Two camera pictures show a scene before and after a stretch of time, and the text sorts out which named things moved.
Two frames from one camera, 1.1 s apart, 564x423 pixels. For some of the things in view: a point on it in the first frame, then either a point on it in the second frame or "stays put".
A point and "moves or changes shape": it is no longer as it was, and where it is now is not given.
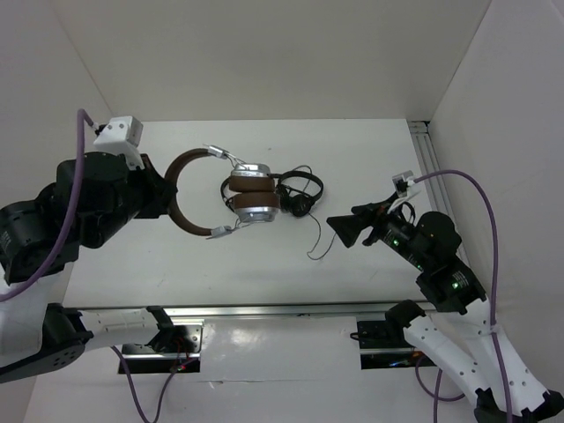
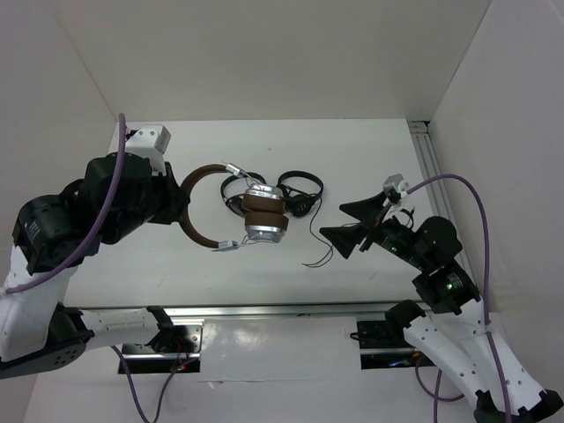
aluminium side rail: [434, 193] stays put
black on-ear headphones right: [297, 201] stays put
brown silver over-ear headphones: [253, 187] → [265, 213]
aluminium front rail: [338, 310] stays put
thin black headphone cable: [318, 240] moves or changes shape
